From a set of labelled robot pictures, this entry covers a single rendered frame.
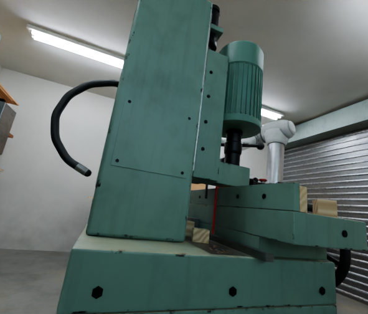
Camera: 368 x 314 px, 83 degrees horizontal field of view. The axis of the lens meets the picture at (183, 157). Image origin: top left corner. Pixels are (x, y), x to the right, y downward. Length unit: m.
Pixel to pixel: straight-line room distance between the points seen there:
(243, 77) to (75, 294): 0.70
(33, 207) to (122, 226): 3.54
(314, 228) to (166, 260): 0.29
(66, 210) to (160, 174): 3.47
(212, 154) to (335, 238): 0.34
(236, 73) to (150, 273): 0.63
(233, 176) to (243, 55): 0.41
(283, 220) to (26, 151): 3.93
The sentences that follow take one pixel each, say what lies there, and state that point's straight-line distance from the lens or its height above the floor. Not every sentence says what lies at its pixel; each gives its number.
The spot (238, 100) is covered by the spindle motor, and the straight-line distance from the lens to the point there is 0.72.
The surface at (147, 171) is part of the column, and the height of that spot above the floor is 0.95.
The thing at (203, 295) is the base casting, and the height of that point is 0.73.
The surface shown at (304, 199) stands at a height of 0.92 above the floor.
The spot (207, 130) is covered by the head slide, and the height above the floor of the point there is 1.11.
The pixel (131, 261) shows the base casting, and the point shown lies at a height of 0.78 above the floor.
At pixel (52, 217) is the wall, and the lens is 3.95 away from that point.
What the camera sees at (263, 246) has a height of 0.82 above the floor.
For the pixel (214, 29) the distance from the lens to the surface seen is 0.87.
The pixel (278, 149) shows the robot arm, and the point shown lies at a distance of 1.45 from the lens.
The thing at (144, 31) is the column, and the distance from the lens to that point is 0.65.
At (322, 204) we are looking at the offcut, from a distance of 0.60.
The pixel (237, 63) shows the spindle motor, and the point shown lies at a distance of 0.80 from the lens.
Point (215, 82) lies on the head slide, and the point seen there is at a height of 1.27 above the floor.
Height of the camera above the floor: 0.88
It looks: 14 degrees up
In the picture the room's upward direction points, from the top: 7 degrees clockwise
